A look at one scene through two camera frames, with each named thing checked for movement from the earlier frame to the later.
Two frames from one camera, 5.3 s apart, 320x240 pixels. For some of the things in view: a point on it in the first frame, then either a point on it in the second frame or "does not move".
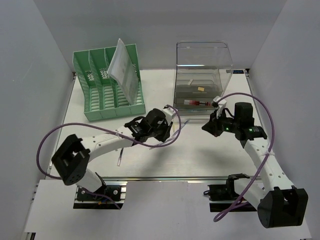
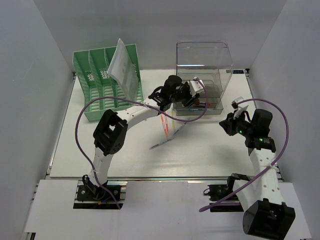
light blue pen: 181,127 does not move
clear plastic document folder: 122,68 does not move
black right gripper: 213,125 -> 227,126
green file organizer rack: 103,98 does not move
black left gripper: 167,131 -> 190,100
